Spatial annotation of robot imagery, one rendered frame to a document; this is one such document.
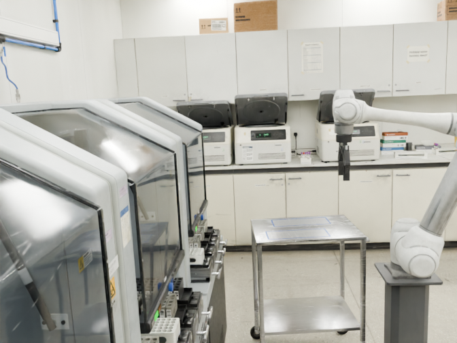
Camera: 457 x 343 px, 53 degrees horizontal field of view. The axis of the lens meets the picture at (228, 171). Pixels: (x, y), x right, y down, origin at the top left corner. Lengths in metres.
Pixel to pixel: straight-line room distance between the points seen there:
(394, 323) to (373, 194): 2.31
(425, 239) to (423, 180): 2.61
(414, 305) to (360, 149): 2.34
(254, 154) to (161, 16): 1.84
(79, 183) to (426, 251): 1.55
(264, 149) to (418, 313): 2.46
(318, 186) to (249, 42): 1.58
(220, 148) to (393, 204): 1.77
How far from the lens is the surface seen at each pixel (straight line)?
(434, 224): 2.17
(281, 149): 4.44
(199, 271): 2.22
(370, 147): 4.56
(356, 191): 4.60
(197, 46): 4.74
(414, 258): 2.13
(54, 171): 1.03
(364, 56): 4.80
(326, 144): 4.48
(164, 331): 1.60
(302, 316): 2.89
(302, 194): 4.53
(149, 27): 5.20
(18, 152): 1.06
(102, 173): 1.14
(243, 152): 4.44
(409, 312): 2.48
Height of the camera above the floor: 1.63
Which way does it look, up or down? 10 degrees down
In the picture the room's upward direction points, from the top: 3 degrees counter-clockwise
